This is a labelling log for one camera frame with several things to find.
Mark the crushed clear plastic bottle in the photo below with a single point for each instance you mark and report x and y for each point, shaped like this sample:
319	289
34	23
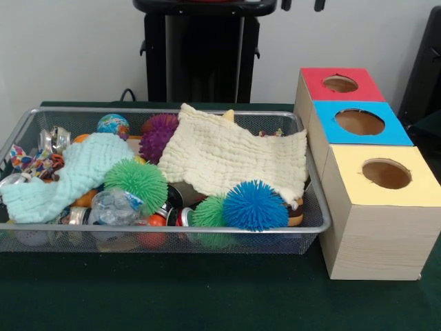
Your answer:
113	207

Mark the clear mesh bin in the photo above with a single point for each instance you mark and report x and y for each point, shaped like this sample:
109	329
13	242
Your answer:
172	228

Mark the wooden box with three holes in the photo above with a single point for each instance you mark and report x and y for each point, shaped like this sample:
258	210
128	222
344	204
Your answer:
379	241

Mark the cream waffle cloth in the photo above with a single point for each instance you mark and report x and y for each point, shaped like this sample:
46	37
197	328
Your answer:
224	151

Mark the small green spiky ball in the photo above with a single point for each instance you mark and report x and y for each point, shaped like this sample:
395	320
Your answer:
206	213

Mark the blue spiky ball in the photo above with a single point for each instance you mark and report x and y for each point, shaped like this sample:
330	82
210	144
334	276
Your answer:
255	207

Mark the purple spiky ball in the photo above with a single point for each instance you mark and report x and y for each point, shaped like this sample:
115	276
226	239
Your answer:
158	138

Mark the large green spiky ball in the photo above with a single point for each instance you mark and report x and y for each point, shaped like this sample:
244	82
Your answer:
134	182

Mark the globe print ball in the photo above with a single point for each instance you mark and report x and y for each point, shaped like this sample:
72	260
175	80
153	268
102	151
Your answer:
112	125

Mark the mint waffle cloth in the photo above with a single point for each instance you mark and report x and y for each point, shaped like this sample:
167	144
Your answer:
86	162

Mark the dark green table cloth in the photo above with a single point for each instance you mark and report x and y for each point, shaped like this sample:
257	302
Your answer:
172	293

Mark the crushed silver can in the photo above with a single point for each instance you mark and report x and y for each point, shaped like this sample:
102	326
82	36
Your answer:
56	138

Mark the black chair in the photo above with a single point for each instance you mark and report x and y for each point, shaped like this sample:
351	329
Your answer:
427	69

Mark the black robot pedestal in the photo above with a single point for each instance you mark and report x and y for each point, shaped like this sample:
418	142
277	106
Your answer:
206	51

